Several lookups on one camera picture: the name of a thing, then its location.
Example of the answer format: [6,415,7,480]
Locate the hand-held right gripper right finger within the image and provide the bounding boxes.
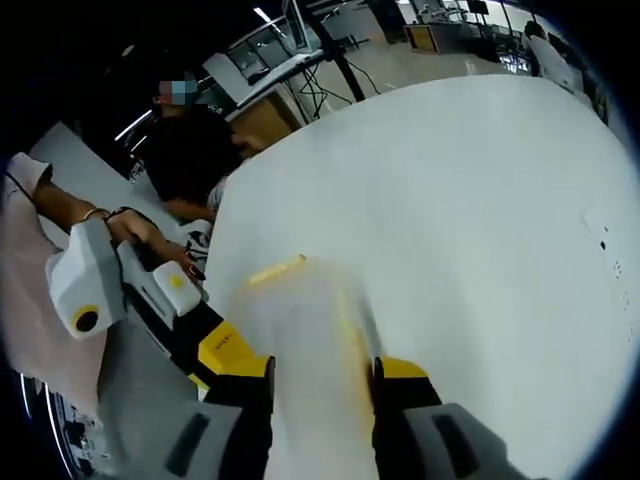
[371,355,512,480]

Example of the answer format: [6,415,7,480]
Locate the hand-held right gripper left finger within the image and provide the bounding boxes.
[149,352,277,480]

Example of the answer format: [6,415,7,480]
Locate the person's left hand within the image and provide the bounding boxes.
[106,206,207,282]

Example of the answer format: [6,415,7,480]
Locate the wooden cabinet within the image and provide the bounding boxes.
[403,22,442,55]
[225,83,307,152]

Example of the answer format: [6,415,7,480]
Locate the black floor cables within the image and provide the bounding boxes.
[298,63,334,120]

